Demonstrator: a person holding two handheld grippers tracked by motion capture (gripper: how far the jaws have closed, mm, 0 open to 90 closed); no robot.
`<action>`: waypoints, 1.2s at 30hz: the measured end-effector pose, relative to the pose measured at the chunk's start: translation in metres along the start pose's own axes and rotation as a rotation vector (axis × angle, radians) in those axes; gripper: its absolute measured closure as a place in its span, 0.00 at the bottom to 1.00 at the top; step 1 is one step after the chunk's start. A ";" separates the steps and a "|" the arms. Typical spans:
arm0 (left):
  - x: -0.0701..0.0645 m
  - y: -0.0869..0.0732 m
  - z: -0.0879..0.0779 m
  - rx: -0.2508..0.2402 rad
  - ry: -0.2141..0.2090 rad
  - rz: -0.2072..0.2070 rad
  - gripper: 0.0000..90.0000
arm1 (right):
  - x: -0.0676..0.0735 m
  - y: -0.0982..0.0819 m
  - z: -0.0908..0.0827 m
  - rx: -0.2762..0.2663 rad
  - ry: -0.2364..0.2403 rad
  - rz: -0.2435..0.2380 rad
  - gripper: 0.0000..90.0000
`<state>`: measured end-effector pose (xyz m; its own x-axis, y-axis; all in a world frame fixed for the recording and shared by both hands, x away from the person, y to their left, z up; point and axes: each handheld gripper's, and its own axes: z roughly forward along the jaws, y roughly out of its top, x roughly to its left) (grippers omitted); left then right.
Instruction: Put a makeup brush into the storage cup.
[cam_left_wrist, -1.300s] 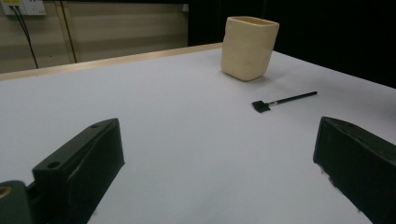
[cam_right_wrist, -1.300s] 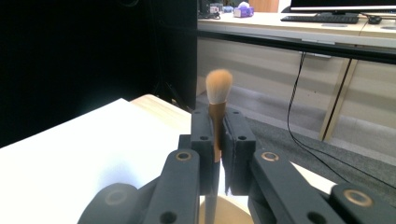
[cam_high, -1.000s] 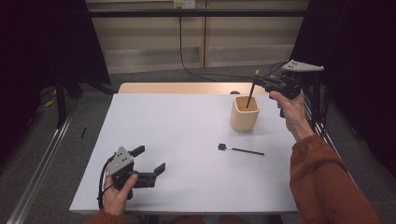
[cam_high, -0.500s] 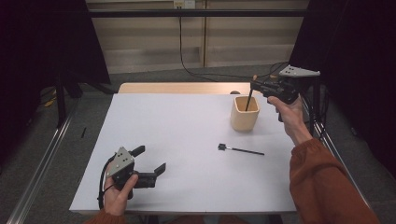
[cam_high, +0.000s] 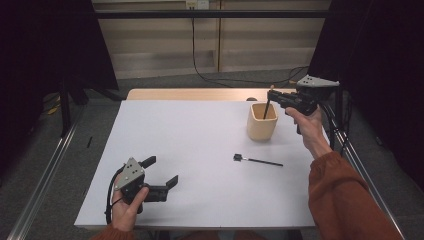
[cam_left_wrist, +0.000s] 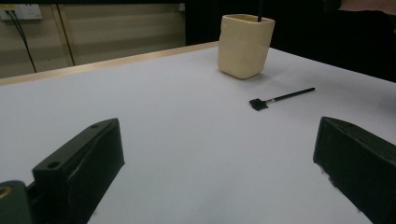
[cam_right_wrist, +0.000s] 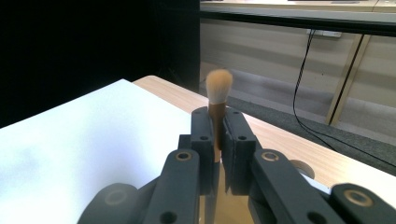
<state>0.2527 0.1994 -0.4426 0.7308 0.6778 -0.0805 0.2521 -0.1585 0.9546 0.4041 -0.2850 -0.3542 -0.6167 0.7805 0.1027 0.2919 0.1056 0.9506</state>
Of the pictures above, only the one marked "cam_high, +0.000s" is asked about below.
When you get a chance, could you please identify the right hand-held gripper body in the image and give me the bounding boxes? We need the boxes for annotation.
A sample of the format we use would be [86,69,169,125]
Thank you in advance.
[283,74,340,117]

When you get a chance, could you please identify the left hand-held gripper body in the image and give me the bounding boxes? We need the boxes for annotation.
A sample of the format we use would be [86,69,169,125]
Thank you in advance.
[114,157,170,215]

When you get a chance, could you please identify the black pencil with orange end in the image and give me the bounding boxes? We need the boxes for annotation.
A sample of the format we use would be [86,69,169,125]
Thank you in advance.
[262,84,276,121]

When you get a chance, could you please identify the beige square cup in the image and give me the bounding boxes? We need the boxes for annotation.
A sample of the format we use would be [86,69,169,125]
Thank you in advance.
[246,102,279,142]

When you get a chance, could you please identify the black makeup brush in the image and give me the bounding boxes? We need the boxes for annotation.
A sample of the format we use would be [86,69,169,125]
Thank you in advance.
[233,153,284,167]

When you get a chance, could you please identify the person's right hand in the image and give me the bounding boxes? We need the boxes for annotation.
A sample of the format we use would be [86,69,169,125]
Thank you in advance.
[285,105,335,160]

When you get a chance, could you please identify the person's left hand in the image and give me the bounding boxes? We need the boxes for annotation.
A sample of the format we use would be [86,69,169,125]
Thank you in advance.
[111,186,150,233]

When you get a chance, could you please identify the white table mat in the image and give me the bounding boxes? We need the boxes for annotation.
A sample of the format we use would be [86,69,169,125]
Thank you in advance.
[73,99,334,231]

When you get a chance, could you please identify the light wooden table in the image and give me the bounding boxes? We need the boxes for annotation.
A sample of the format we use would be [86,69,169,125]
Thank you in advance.
[126,88,303,102]

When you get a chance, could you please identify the black curtain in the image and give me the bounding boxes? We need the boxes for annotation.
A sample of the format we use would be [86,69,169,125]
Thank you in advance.
[304,0,424,193]
[0,0,119,181]

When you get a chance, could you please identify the black metal stand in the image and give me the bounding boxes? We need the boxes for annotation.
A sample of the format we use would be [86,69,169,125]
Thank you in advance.
[59,78,73,137]

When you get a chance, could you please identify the black horizontal metal bar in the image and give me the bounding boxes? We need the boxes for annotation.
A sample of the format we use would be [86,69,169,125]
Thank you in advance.
[94,9,331,19]

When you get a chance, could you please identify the left hand-held gripper black cable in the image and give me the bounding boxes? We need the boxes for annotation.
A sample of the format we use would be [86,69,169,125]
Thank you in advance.
[105,165,127,225]

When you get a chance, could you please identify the hand-held gripper black cable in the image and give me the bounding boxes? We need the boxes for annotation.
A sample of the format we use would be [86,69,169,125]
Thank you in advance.
[318,102,338,152]
[105,165,127,225]

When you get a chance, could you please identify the right hand-held gripper black cable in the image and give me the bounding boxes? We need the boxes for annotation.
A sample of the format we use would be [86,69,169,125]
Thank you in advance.
[318,102,338,152]

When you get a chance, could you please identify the aluminium floor rail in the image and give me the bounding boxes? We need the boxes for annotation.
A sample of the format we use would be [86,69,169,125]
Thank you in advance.
[6,106,86,240]
[319,101,407,240]

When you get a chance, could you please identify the long black wall cable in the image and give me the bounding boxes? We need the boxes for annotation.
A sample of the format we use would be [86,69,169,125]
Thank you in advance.
[190,8,311,88]

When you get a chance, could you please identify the yellow cable on floor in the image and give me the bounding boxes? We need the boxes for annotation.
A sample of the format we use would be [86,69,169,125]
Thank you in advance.
[46,103,63,116]

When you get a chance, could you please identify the white wall socket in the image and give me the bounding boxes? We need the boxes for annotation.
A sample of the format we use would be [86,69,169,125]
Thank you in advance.
[185,0,210,10]

